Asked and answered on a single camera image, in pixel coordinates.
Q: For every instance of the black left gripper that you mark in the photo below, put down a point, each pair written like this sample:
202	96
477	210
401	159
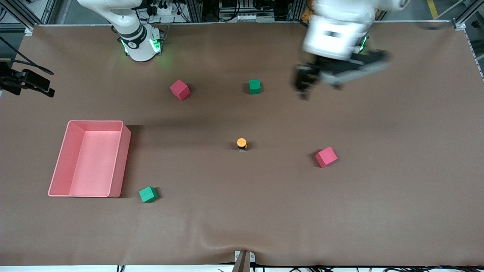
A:
317	70

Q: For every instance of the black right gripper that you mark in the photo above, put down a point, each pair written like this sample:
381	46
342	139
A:
23	79

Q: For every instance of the orange push button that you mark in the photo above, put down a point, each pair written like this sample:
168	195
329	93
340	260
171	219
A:
242	143

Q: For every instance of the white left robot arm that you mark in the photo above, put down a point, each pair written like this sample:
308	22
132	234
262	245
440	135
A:
336	34

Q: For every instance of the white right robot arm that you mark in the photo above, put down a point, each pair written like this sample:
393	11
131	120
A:
140	49

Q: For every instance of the green foam cube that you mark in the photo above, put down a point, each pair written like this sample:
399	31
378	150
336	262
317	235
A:
255	87
148	194

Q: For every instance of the pink foam cube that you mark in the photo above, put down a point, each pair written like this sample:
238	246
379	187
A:
180	90
326	157

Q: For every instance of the orange objects pile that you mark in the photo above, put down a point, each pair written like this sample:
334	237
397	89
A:
305	16

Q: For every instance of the pink plastic tray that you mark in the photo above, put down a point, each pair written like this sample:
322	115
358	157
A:
94	177

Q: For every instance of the brown table cloth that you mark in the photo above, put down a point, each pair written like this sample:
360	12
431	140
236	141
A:
242	207

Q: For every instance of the white power strip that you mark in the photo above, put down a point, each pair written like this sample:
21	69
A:
166	10

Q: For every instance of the aluminium frame profile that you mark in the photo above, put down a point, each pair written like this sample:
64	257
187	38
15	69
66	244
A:
463	17
22	15

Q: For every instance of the grey metal bracket post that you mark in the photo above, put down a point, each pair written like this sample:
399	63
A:
244	262

